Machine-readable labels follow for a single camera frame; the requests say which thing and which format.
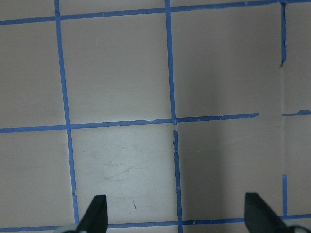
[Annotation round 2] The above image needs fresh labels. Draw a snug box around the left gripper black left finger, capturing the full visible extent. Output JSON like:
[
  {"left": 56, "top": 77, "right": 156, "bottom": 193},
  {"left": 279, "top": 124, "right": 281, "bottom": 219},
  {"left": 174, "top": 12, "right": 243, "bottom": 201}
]
[{"left": 75, "top": 195, "right": 108, "bottom": 233}]

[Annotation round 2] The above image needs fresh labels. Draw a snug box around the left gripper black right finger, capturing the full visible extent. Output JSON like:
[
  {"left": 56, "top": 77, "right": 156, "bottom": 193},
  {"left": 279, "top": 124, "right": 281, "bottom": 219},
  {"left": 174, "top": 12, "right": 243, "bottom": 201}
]
[{"left": 244, "top": 193, "right": 291, "bottom": 233}]

